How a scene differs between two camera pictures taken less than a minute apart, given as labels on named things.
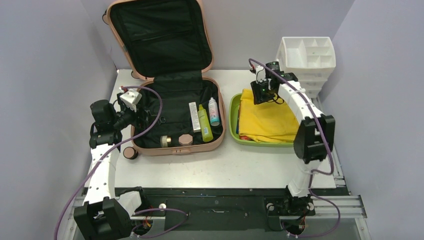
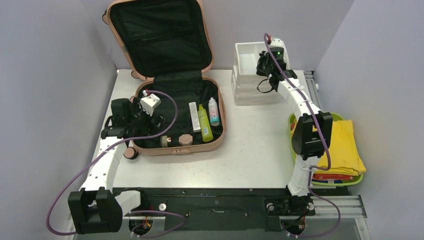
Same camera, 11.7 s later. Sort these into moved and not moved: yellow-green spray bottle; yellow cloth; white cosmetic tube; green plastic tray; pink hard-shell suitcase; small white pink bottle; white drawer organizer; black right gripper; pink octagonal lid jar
Moved: black right gripper; white drawer organizer; yellow cloth; green plastic tray
Not moved: pink hard-shell suitcase; pink octagonal lid jar; yellow-green spray bottle; white cosmetic tube; small white pink bottle
